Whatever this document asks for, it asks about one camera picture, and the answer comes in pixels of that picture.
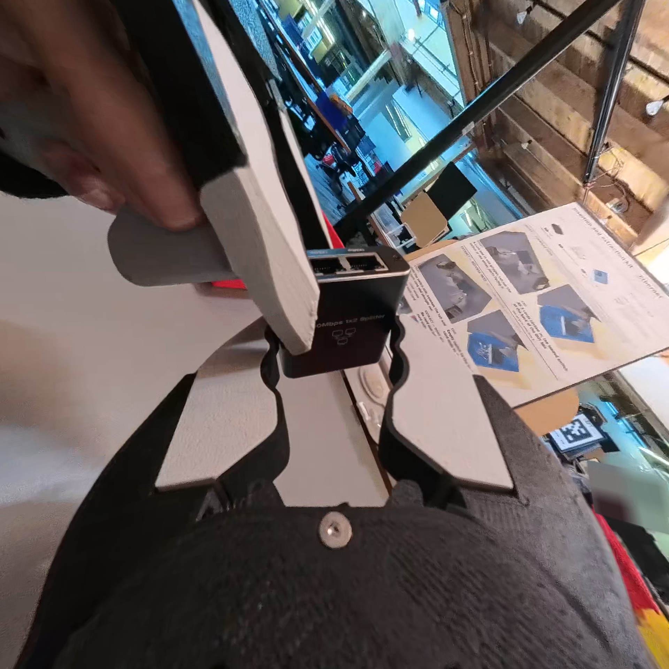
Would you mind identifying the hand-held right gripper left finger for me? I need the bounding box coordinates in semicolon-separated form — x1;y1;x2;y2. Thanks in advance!
155;316;291;493

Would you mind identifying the brown cardboard sheet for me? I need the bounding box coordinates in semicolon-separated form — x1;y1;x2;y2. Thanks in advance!
400;194;450;246
515;389;581;438

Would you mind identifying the red cloth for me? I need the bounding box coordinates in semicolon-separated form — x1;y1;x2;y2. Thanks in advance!
596;515;669;669

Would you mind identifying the person's left hand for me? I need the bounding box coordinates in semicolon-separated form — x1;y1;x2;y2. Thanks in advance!
0;0;206;233

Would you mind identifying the black monitor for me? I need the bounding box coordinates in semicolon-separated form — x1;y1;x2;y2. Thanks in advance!
426;162;478;216

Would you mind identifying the black office chair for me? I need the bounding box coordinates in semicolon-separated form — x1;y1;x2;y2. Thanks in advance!
308;120;367;174

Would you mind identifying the black tripod pole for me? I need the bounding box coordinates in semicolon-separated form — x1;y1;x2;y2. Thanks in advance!
333;0;628;241

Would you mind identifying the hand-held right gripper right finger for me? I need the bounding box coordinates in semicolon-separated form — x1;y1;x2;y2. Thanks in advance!
377;316;515;494

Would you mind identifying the printed instruction sheet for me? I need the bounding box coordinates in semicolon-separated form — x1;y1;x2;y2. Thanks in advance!
400;201;669;408

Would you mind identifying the metal stand pole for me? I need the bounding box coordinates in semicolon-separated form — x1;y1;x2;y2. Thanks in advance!
582;0;648;185

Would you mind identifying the black ethernet splitter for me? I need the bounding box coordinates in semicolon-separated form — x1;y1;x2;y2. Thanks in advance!
277;245;412;379

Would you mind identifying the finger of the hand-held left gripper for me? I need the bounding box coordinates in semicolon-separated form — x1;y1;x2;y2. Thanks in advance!
269;78;336;251
192;0;322;357

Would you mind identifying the white plastic device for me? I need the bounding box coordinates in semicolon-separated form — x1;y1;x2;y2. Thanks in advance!
340;355;399;450

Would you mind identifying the black and white marker tag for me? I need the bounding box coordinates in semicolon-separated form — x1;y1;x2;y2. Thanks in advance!
553;413;603;451

